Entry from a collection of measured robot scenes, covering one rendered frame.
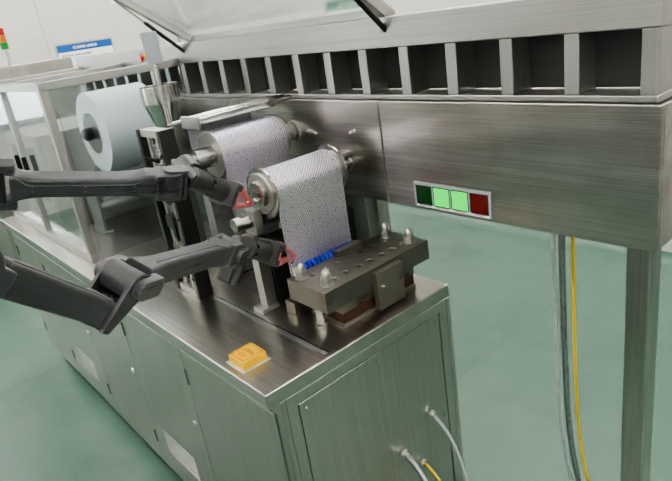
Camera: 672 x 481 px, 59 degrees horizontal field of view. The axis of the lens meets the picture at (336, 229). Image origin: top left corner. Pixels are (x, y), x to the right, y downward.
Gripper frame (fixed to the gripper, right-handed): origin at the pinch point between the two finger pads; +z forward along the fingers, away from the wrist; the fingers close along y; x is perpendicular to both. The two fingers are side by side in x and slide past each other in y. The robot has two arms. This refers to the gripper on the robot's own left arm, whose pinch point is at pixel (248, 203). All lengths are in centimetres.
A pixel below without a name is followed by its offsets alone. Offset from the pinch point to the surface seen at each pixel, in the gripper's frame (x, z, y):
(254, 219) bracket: -3.6, 3.6, 0.4
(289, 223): -1.4, 9.3, 8.1
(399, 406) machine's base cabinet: -39, 48, 36
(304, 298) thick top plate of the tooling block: -19.0, 13.9, 19.0
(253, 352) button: -35.6, 3.3, 19.0
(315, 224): 1.3, 18.2, 8.7
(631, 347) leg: -2, 63, 84
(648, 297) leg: 10, 54, 87
